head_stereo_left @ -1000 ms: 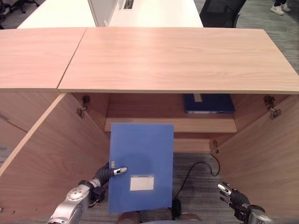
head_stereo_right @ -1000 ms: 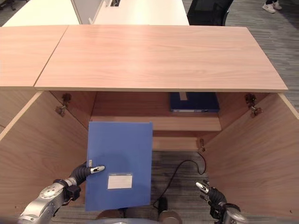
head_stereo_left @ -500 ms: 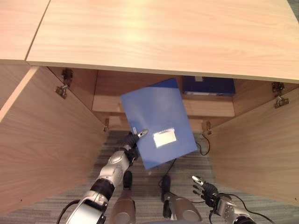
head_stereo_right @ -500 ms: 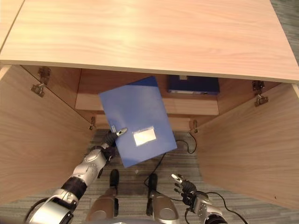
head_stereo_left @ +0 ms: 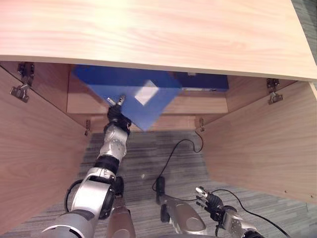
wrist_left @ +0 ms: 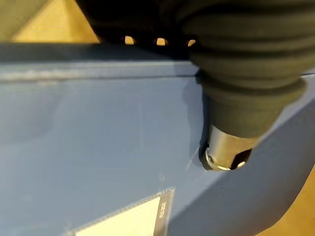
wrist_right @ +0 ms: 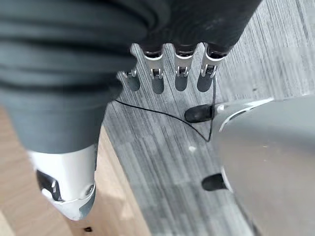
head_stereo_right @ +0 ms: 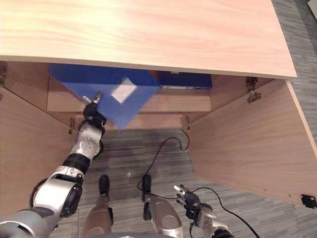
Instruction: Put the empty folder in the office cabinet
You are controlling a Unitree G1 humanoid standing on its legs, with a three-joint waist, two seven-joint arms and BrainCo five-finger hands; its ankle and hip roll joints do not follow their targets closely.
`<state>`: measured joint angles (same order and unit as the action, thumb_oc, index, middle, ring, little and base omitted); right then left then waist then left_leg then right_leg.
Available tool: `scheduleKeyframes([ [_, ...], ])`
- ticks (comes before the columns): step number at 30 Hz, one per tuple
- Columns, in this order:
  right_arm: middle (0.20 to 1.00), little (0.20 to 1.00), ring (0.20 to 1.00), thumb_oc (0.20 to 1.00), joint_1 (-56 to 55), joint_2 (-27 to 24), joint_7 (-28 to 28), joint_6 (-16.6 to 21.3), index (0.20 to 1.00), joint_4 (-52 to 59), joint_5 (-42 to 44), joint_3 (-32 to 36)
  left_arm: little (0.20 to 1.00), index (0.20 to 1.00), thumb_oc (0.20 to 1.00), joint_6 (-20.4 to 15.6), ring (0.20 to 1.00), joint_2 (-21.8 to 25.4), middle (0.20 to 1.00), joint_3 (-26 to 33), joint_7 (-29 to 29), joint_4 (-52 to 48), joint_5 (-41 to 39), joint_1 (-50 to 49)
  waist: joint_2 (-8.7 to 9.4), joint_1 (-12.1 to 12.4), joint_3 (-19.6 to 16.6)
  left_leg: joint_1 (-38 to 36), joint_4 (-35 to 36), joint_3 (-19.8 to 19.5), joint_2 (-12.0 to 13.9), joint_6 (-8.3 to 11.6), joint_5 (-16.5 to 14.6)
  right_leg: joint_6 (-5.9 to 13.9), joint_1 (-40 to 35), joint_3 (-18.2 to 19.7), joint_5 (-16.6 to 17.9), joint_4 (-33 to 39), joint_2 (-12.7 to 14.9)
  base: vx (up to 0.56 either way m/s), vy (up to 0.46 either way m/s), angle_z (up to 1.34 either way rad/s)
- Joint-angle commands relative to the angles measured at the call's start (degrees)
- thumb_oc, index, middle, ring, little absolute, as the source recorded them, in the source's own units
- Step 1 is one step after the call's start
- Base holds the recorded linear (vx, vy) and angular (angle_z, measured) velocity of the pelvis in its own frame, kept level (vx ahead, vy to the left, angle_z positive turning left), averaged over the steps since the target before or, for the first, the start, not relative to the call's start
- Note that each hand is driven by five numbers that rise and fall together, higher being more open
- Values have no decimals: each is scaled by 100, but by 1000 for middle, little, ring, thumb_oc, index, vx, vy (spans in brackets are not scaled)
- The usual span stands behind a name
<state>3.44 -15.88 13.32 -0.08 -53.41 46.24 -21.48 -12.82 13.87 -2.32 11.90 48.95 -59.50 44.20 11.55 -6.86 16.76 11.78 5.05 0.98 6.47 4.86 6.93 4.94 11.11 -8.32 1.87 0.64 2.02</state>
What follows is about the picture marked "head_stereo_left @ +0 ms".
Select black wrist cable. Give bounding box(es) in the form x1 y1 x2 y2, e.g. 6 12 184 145
210 189 292 238

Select robot leg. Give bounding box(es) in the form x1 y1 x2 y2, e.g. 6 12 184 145
159 192 208 236
106 195 136 238

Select robot left leg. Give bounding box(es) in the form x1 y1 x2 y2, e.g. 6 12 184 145
106 195 136 238

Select wooden cabinet door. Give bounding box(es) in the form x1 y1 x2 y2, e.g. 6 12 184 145
0 61 93 235
198 80 317 206

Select blue folder with white label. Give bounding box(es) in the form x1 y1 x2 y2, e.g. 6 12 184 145
71 64 183 132

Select light wooden office cabinet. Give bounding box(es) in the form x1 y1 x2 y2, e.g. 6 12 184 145
0 0 317 132

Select dark blue folder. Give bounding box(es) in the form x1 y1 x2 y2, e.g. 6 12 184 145
170 71 229 93

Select black cable on floor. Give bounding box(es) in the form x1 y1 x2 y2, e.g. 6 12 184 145
152 130 204 204

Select robot right leg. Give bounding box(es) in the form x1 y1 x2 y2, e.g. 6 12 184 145
159 192 208 236

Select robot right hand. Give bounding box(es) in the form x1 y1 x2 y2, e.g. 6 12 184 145
195 186 225 222

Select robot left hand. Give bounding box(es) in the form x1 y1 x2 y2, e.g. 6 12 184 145
106 94 132 130

